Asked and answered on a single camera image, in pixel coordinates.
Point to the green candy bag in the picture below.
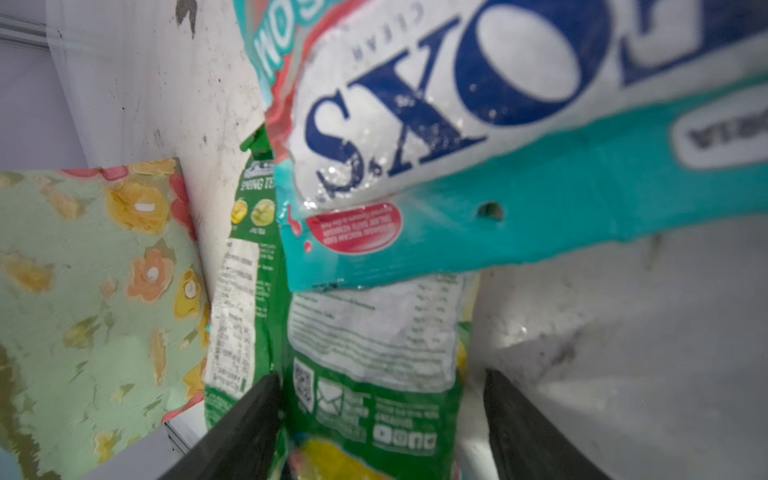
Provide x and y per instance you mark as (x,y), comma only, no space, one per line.
(369,382)

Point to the teal Fox's candy bag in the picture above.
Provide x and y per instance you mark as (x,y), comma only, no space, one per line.
(421,137)

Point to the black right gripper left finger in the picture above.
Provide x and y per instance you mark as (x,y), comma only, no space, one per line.
(241,446)

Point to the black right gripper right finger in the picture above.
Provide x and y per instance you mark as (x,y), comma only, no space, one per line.
(524,443)

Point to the floral paper gift bag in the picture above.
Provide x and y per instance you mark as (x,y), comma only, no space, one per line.
(104,314)

